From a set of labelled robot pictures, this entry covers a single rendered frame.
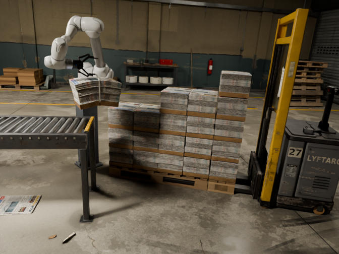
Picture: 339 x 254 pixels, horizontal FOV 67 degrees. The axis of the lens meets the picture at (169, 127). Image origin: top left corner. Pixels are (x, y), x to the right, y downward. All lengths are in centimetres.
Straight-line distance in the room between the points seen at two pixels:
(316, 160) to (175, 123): 139
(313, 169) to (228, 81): 114
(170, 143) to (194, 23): 725
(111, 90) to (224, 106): 110
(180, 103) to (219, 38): 737
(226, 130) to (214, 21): 744
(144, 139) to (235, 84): 112
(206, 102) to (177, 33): 702
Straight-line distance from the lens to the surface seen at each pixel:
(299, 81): 860
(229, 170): 285
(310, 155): 273
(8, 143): 231
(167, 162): 287
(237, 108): 262
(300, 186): 284
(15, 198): 298
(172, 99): 265
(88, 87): 231
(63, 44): 220
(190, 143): 276
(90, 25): 267
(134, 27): 935
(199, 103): 263
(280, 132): 254
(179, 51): 951
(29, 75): 882
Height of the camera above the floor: 151
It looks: 18 degrees down
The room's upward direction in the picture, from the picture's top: 4 degrees clockwise
